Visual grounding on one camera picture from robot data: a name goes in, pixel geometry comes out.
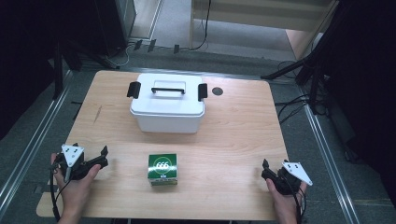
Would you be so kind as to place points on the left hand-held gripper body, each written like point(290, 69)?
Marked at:
point(72, 154)

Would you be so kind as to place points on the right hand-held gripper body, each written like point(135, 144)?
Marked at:
point(288, 182)

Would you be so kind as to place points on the green and white carton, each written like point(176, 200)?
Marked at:
point(162, 168)

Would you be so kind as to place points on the white plastic storage box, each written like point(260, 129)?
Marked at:
point(168, 123)

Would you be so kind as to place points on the person's right hand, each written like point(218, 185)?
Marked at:
point(288, 203)

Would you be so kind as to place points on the person's left hand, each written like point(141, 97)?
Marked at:
point(73, 193)

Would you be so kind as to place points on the black metal stand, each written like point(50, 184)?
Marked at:
point(314, 62)
point(58, 71)

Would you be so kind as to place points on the black round table grommet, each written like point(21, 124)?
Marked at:
point(217, 91)

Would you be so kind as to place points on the black cabinet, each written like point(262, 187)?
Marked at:
point(115, 25)

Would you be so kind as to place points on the metal floor rail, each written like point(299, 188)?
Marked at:
point(330, 161)
point(34, 146)

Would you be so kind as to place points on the light wooden furniture frame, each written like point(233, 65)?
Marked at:
point(258, 17)

